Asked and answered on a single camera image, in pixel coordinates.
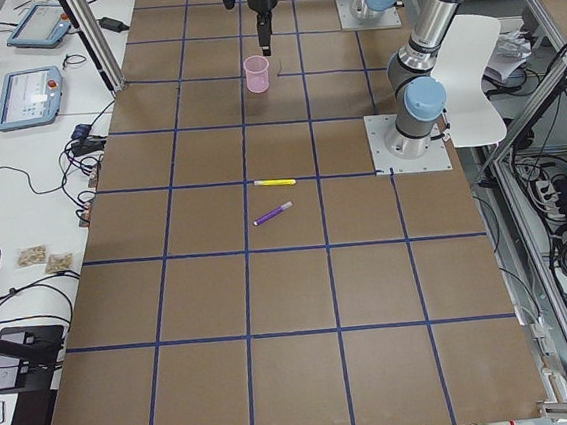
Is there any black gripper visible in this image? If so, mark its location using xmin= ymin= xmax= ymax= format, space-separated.
xmin=247 ymin=0 xmax=277 ymax=57

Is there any purple marker pen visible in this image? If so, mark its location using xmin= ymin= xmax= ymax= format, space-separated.
xmin=252 ymin=201 xmax=293 ymax=226

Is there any pink mesh cup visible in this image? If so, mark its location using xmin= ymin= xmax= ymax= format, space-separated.
xmin=243 ymin=55 xmax=270 ymax=94

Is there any black power adapter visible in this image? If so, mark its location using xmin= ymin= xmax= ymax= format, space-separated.
xmin=98 ymin=17 xmax=129 ymax=33

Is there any yellow highlighter pen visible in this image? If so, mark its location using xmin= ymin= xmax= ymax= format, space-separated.
xmin=253 ymin=178 xmax=297 ymax=187

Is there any upper blue teach pendant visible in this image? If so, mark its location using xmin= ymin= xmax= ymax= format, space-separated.
xmin=7 ymin=3 xmax=72 ymax=49

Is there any blue teach pendant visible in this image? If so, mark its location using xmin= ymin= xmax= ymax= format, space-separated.
xmin=0 ymin=66 xmax=63 ymax=132
xmin=7 ymin=3 xmax=72 ymax=49

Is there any white plastic chair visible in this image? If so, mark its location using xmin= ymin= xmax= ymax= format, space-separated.
xmin=431 ymin=14 xmax=507 ymax=148

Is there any lower blue teach pendant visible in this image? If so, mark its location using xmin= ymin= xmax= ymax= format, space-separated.
xmin=0 ymin=66 xmax=63 ymax=132

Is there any small plastic bag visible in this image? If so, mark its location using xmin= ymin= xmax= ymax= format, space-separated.
xmin=15 ymin=245 xmax=49 ymax=269
xmin=45 ymin=252 xmax=74 ymax=274

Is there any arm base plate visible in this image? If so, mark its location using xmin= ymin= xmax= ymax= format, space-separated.
xmin=334 ymin=0 xmax=402 ymax=31
xmin=364 ymin=114 xmax=452 ymax=176

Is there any aluminium frame post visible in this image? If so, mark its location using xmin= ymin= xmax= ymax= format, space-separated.
xmin=58 ymin=0 xmax=125 ymax=93

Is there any black camera stand base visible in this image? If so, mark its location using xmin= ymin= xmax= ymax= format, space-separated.
xmin=0 ymin=325 xmax=64 ymax=394

